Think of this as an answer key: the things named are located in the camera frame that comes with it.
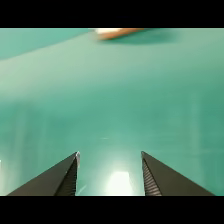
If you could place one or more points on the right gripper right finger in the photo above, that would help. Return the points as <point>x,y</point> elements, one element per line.
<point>166,181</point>

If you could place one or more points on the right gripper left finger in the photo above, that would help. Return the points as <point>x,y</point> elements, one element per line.
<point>55,180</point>

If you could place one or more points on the beige garment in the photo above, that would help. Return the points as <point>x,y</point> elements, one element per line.
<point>116,32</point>

